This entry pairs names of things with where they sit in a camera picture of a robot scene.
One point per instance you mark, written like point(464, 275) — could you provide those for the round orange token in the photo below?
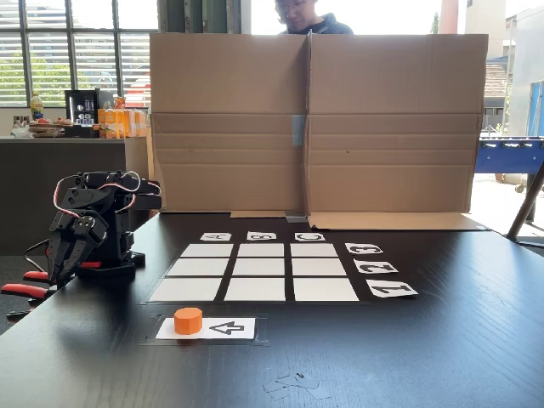
point(188, 321)

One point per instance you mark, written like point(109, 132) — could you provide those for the white nine-square grid sheet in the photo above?
point(259, 268)

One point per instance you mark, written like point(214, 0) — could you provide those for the red black base clamp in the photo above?
point(89, 264)

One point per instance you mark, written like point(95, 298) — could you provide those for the dark grey counter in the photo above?
point(34, 178)

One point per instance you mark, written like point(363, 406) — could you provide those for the orange juice carton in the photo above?
point(122, 123)
point(137, 123)
point(107, 123)

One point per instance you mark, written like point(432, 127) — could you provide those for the wooden tray with food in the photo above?
point(47, 127)

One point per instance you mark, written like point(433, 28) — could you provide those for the black mini fridge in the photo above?
point(78, 106)

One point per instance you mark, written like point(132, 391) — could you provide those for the yellow drink bottle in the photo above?
point(37, 108)

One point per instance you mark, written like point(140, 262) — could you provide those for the paper label letter A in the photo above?
point(216, 237)

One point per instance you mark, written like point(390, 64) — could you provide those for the window with blinds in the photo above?
point(51, 64)

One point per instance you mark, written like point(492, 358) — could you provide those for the brown cardboard panel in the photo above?
point(229, 127)
point(395, 127)

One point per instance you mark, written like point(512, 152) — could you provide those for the white arrow paper sheet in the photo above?
point(238, 329)

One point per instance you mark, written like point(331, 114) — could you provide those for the paper label letter B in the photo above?
point(262, 236)

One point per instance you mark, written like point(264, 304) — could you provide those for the grey tape patch on table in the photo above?
point(296, 217)

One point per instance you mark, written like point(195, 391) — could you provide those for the paper label letter C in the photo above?
point(310, 237)

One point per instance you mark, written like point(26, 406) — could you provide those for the grey tape strip on cardboard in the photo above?
point(298, 129)

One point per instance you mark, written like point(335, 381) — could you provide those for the paper label number 3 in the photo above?
point(364, 248)

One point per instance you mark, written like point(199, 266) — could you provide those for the paper label number 2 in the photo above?
point(375, 267)

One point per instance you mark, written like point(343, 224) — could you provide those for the person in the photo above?
point(314, 23)

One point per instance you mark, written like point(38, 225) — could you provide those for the paper label number 1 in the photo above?
point(392, 289)

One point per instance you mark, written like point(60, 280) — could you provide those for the blue foosball table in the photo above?
point(510, 157)

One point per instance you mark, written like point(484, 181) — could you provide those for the grey metal table leg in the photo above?
point(525, 204)

